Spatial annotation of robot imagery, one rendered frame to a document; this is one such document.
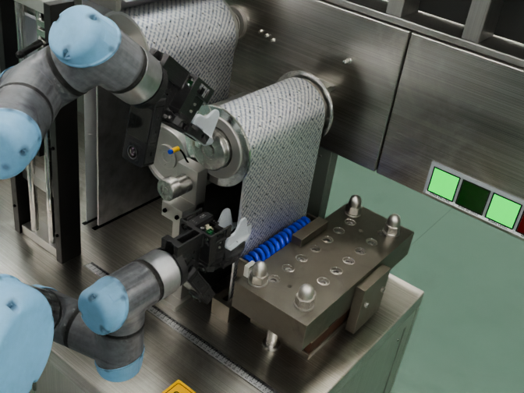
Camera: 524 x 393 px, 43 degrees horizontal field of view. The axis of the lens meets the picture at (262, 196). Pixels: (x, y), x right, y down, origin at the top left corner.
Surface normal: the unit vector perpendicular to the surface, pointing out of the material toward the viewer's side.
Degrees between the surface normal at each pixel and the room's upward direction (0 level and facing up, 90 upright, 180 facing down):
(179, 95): 50
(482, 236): 0
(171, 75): 90
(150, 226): 0
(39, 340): 85
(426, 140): 90
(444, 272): 0
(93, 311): 90
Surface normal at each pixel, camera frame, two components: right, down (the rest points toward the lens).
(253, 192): 0.78, 0.41
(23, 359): 0.95, 0.18
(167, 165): -0.62, 0.36
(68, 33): -0.40, -0.26
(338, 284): 0.12, -0.83
